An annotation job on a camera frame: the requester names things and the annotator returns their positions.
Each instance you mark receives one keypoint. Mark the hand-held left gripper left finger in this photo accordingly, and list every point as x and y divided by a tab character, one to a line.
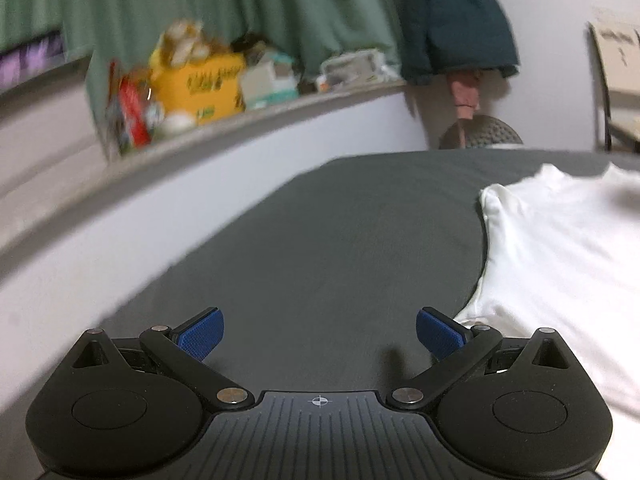
202	335

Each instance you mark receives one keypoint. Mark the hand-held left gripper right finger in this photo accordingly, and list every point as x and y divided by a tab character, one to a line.
440	335

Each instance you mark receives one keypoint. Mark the white t-shirt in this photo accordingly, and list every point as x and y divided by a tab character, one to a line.
560	250

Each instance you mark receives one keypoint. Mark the grey stone ledge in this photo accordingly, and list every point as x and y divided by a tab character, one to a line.
175	160

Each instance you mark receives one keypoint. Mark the round grey stool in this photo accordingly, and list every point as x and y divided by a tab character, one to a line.
487	135

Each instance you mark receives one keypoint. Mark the white bowl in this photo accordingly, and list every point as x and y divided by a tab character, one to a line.
177	124

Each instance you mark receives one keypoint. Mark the green label bottle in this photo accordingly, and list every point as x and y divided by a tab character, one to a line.
154	115

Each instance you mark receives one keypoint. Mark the red snack packet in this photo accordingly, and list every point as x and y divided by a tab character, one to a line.
134	112

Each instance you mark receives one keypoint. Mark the pink cloth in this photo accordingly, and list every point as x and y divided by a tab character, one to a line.
465	92

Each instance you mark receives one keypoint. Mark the yellow cardboard box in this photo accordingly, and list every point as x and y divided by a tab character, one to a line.
205	87

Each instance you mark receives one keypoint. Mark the white and teal box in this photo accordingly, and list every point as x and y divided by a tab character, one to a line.
267	85

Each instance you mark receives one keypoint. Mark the grey storage box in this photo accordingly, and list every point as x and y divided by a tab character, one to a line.
45	130

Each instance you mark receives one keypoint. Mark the clear zip pouch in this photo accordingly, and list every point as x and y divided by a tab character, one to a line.
352	67

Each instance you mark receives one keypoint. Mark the brown plush monkey toy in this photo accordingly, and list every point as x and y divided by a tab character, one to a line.
187	42

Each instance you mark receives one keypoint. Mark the black cap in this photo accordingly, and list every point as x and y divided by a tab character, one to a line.
250	44

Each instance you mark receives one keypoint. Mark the dark teal jacket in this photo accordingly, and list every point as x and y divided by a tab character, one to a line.
450	15

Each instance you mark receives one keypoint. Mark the cream wooden chair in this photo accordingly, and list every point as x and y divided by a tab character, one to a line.
620	70

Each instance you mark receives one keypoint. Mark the open laptop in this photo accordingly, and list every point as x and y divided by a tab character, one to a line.
30	62

